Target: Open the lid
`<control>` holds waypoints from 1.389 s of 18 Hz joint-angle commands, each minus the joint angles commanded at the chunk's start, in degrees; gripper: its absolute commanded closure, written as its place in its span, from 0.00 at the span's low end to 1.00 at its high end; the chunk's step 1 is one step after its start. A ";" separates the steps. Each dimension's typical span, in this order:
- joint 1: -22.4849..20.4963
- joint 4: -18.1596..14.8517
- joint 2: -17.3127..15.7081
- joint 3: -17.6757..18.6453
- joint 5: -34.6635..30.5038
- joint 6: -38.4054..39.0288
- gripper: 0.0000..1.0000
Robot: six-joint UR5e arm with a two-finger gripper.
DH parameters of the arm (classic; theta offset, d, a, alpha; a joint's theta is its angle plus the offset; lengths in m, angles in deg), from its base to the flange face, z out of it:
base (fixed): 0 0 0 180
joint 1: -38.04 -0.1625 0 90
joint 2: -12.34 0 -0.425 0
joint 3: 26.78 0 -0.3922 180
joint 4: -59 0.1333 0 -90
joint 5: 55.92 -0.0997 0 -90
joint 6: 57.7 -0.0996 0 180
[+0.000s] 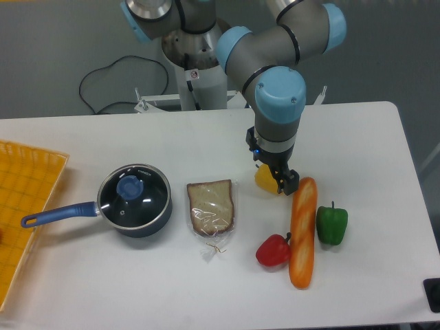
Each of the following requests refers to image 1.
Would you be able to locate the bagged bread slice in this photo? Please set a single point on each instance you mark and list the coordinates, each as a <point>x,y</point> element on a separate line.
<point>212,210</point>

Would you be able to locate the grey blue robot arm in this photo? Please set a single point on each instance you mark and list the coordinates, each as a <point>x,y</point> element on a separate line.
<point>279,96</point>

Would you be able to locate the dark blue saucepan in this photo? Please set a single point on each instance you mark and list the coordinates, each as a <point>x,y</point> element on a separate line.
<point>85,209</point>

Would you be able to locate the black device at table edge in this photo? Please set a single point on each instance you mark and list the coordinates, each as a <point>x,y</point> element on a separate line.
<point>432,290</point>

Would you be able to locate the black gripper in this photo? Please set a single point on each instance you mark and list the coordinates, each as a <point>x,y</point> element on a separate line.
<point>287,180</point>

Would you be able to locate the glass lid blue knob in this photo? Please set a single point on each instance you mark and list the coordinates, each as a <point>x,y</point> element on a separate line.
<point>137,199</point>

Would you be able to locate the yellow bell pepper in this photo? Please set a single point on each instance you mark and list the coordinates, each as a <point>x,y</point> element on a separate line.
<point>264,180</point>

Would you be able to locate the orange baguette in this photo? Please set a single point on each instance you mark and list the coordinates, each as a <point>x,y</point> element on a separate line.
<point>302,228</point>

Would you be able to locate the green bell pepper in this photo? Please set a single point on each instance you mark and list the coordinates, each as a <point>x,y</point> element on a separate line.
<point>331,224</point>

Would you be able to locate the red bell pepper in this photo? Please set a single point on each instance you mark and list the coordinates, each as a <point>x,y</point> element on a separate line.
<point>274,251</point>

